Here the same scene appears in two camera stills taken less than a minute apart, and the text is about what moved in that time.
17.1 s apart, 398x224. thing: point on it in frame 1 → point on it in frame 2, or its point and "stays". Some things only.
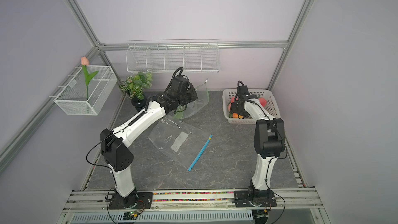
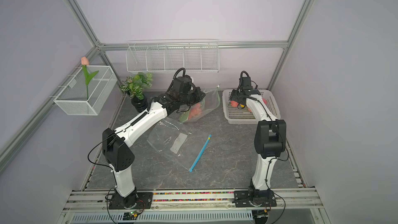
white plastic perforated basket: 266,98 stays
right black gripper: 233,105 → 233,96
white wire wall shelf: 173,55 stays
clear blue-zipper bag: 183,141 stays
